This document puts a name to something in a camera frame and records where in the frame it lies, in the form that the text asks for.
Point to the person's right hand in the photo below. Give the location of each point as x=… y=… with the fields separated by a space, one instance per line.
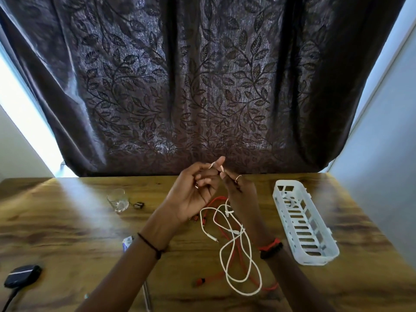
x=245 y=204

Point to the person's left hand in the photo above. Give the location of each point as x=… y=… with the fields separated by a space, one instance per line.
x=191 y=191

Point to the white plastic slotted basket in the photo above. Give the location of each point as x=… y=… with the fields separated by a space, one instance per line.
x=320 y=256

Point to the black earbuds case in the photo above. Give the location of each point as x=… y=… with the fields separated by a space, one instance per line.
x=22 y=276

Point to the person's left forearm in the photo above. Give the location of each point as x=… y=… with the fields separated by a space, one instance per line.
x=130 y=276

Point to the person's right forearm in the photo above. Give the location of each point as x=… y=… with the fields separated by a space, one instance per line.
x=292 y=282

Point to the red wristband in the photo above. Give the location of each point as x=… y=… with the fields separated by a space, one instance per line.
x=269 y=245

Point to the small dark metal clip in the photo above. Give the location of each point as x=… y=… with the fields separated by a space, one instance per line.
x=138 y=205

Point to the black thread wristband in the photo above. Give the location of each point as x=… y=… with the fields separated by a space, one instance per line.
x=151 y=246

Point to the clear drinking glass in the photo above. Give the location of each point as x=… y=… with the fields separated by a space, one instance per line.
x=118 y=203

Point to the white and blue eraser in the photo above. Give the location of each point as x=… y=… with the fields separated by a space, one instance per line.
x=127 y=243

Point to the brown leaf-patterned curtain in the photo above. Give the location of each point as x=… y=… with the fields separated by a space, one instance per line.
x=195 y=87

